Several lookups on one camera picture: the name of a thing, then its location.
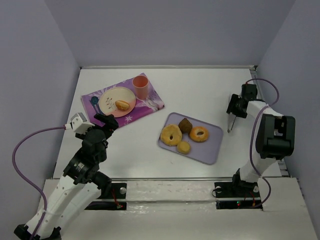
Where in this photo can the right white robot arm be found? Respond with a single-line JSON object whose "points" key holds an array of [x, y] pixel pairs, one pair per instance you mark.
{"points": [[272, 136]]}

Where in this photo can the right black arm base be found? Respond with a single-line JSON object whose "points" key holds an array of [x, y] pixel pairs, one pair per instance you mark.
{"points": [[230, 197]]}

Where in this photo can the large glazed ring donut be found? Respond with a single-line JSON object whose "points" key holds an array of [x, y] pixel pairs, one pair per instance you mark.
{"points": [[171, 135]]}

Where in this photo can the pink plastic cup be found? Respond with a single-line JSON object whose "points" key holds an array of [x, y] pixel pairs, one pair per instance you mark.
{"points": [[141, 86]]}

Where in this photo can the dark brown chocolate pastry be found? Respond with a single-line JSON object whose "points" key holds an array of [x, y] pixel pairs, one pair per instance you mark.
{"points": [[185, 126]]}

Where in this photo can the orange glazed bagel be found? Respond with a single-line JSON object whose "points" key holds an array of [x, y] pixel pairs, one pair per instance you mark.
{"points": [[199, 134]]}

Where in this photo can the blue spoon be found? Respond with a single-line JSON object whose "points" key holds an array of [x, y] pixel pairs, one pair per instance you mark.
{"points": [[95, 104]]}

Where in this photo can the cream and pink plate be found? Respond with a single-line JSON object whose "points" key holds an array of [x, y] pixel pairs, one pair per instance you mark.
{"points": [[107, 101]]}

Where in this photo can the golden oval bread roll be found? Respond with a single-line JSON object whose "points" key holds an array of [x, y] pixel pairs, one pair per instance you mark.
{"points": [[122, 105]]}

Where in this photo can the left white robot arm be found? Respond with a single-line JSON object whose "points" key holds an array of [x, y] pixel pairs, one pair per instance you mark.
{"points": [[80, 183]]}

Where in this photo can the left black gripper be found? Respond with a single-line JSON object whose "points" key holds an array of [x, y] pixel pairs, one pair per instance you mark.
{"points": [[106, 122]]}

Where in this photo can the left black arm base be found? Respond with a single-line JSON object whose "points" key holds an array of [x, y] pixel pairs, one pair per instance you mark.
{"points": [[111, 200]]}

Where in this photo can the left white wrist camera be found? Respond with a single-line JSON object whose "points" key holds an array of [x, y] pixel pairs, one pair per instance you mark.
{"points": [[80, 124]]}

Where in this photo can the lavender serving tray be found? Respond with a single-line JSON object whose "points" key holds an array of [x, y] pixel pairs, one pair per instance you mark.
{"points": [[205, 152]]}

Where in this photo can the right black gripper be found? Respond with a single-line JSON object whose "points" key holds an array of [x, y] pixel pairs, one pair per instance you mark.
{"points": [[235, 107]]}

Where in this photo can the small round yellow bun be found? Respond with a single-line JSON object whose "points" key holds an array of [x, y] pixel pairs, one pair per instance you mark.
{"points": [[183, 147]]}

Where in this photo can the metal tongs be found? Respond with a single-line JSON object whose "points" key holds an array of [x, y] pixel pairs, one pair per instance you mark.
{"points": [[230, 121]]}

